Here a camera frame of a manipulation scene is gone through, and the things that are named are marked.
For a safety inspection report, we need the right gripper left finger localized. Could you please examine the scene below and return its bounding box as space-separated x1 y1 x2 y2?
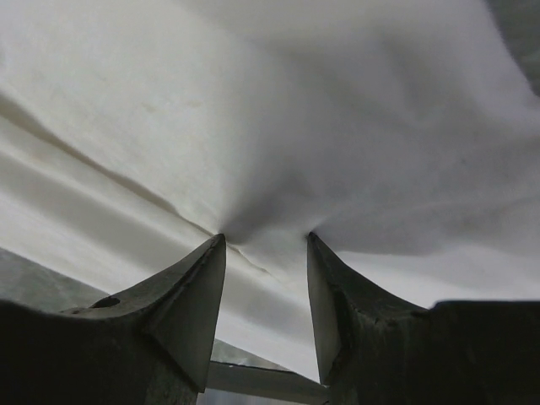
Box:
1 235 226 404

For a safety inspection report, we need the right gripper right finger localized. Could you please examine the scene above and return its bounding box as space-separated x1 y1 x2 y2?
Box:
307 234 539 404

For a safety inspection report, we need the cream white t-shirt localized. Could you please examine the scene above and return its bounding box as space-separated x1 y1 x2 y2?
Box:
1 1 539 379

